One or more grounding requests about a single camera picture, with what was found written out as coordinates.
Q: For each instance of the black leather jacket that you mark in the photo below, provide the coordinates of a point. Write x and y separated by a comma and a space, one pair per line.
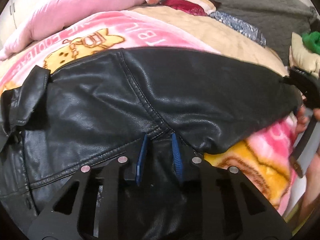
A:
94, 109

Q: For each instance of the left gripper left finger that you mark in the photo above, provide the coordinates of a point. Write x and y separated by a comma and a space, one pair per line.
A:
89, 196

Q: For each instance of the beige bed cover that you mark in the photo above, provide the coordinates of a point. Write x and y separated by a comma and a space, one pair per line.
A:
224, 39

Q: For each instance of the green cloth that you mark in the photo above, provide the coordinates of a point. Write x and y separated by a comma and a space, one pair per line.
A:
312, 41

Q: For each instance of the light pink padded coat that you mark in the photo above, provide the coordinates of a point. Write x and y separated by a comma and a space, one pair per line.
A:
48, 17

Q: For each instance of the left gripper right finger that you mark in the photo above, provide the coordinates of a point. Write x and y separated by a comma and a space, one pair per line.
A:
233, 205

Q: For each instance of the red and cream blanket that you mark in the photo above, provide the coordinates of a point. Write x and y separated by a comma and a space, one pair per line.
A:
193, 7

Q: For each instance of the white wardrobe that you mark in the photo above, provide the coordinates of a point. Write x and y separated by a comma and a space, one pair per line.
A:
15, 13

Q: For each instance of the blue grey patterned cloth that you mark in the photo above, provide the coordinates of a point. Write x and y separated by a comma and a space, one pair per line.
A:
241, 26

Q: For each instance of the pink cartoon fleece blanket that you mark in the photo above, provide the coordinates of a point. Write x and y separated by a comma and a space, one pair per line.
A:
263, 155

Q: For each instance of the person's right hand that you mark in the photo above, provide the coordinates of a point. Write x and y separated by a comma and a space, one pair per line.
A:
311, 195

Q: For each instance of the cream cushion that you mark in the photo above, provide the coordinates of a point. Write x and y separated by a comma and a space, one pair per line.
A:
301, 57

